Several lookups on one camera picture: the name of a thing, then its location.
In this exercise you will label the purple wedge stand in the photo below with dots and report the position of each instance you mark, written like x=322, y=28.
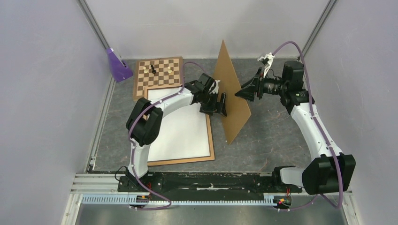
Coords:
x=119, y=69

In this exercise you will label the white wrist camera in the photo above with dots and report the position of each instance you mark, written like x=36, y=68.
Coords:
x=267, y=61
x=215, y=87

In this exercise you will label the black chess piece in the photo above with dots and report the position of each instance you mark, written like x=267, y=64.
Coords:
x=153, y=69

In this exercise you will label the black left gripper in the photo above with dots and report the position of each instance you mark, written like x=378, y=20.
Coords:
x=222, y=106

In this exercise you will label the wooden picture frame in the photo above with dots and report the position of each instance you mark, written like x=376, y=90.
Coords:
x=185, y=137

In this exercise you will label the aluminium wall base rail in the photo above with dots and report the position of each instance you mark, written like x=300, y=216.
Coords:
x=91, y=161

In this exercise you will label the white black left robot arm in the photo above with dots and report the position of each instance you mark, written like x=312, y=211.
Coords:
x=144, y=124

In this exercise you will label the wooden chessboard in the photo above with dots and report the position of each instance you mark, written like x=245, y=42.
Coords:
x=162, y=79

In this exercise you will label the red sunset photo print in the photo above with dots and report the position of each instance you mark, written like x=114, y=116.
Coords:
x=170, y=99

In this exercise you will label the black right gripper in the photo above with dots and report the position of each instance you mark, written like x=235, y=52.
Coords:
x=248, y=90

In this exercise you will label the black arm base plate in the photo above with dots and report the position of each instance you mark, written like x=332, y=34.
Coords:
x=165, y=182

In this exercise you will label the brown cardboard backing board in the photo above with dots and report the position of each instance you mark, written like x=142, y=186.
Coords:
x=237, y=109

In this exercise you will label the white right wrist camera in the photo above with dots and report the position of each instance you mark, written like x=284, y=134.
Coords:
x=267, y=61

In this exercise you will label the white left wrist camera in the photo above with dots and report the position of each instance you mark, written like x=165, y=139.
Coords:
x=215, y=87

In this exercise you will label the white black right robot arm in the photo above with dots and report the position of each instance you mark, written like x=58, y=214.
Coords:
x=330, y=170

